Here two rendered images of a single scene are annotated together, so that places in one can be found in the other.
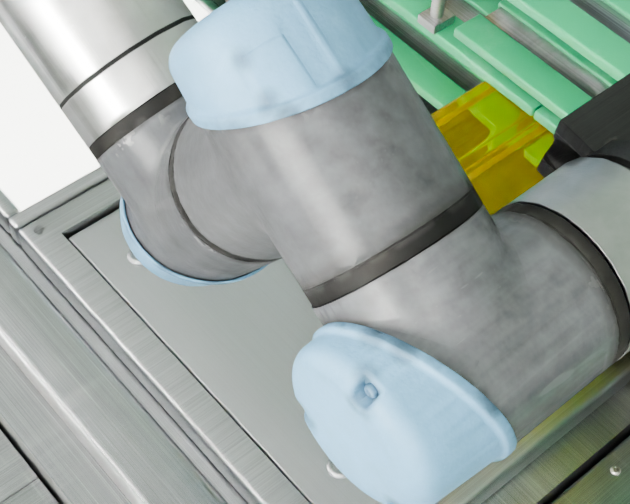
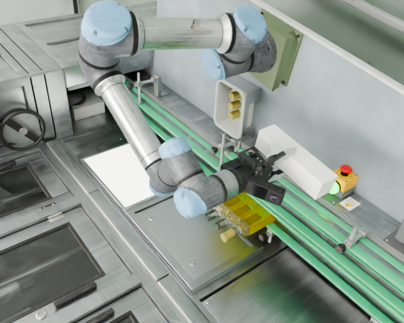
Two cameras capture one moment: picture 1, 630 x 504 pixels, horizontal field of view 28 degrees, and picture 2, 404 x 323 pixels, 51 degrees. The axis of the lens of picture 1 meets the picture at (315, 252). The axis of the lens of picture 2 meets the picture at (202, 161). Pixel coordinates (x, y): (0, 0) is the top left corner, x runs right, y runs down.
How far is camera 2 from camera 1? 0.58 m
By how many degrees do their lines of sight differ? 16
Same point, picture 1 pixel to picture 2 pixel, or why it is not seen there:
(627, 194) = (227, 173)
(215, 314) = (167, 231)
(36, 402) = (125, 247)
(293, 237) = (174, 174)
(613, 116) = (229, 165)
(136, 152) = (152, 168)
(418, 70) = not seen: hidden behind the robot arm
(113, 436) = (142, 254)
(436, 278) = (195, 180)
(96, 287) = (141, 223)
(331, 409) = (178, 200)
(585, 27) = not seen: hidden behind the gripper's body
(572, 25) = not seen: hidden behind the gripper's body
